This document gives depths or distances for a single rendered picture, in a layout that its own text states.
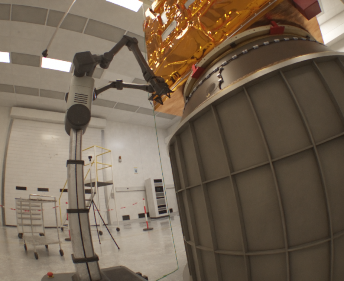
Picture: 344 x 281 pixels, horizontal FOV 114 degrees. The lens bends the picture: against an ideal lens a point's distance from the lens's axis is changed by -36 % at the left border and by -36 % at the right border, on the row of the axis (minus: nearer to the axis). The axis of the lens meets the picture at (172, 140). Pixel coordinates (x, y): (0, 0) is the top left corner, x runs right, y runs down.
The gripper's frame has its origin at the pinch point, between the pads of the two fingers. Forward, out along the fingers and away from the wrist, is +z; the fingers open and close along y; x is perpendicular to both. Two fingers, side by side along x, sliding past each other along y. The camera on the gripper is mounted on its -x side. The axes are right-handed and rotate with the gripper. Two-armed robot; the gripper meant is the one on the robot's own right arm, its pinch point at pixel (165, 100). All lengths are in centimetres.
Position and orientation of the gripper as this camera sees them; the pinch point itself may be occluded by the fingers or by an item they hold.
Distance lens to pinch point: 130.5
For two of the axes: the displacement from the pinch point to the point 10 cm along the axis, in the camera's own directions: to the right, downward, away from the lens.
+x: -6.1, 3.9, -6.9
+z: 5.4, 8.4, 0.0
